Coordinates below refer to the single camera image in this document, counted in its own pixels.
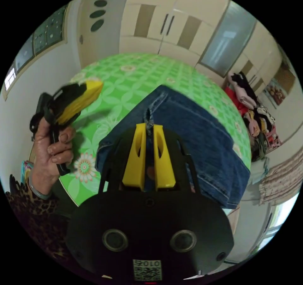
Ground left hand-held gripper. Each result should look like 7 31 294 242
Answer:
29 80 104 176

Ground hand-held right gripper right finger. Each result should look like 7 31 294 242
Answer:
153 124 176 188

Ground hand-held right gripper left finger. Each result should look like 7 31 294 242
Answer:
122 123 148 192

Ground blue jeans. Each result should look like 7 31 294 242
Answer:
94 85 251 210

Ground person's left forearm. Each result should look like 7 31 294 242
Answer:
5 174 73 262

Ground person's left hand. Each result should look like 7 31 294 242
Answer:
31 118 77 193

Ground bed with green patterned sheet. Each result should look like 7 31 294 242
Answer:
58 52 253 207

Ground white door with oval panes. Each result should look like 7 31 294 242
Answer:
77 0 134 69

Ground window with patterned glass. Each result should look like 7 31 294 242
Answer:
4 5 68 97

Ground pile of clothes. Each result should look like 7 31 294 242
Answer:
223 71 283 163

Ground floral curtain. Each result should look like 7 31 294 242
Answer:
258 153 301 205

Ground bright window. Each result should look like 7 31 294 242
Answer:
257 194 299 251

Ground cream wardrobe cupboard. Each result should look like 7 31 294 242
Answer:
119 0 295 102

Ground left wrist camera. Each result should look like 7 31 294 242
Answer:
35 92 52 116

